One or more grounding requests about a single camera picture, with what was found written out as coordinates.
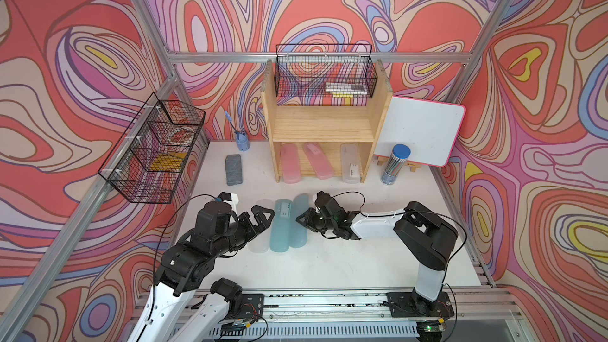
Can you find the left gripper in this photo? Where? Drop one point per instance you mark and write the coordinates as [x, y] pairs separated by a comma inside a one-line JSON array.
[[250, 228]]

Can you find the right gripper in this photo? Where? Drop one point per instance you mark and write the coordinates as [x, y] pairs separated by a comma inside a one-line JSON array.
[[307, 221]]

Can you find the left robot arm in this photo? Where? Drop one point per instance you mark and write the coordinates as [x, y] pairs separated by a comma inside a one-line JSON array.
[[219, 230]]

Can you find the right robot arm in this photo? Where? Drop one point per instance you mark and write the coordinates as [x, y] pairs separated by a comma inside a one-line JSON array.
[[428, 237]]

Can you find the clear pencil case lower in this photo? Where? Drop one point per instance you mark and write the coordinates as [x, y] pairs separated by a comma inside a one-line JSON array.
[[350, 163]]

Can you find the wooden two-tier shelf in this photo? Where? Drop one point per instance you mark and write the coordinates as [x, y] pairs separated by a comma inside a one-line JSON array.
[[329, 126]]

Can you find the pencil tube blue lid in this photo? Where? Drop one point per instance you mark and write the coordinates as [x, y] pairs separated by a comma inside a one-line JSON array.
[[399, 157]]

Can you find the box in shelf basket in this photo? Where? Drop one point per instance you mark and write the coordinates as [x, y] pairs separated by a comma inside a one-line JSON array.
[[345, 90]]

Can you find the grey felt eraser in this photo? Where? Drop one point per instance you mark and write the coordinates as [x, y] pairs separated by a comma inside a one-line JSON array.
[[233, 170]]

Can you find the blue pen cup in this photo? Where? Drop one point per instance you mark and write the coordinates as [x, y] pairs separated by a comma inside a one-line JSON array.
[[241, 138]]

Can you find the tape roll in basket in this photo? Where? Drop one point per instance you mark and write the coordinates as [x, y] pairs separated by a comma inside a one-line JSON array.
[[181, 137]]

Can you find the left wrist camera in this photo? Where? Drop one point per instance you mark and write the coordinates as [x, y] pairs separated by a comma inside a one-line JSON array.
[[230, 198]]

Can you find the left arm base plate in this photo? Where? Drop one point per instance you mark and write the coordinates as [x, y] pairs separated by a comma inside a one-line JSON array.
[[245, 307]]

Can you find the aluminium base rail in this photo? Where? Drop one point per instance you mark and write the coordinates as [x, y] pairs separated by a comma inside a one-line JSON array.
[[485, 312]]

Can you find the yellow item in wall basket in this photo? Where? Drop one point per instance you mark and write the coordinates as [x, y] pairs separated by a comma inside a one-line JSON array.
[[167, 162]]

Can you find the black wire basket on wall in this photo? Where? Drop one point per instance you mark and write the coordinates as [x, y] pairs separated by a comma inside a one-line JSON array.
[[127, 171]]

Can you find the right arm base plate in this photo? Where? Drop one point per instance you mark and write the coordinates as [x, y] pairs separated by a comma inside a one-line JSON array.
[[408, 304]]

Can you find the black wire basket on shelf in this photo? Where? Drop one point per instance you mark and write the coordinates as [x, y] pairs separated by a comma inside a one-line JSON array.
[[302, 70]]

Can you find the white board pink frame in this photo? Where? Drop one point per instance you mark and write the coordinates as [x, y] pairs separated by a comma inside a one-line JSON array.
[[428, 128]]

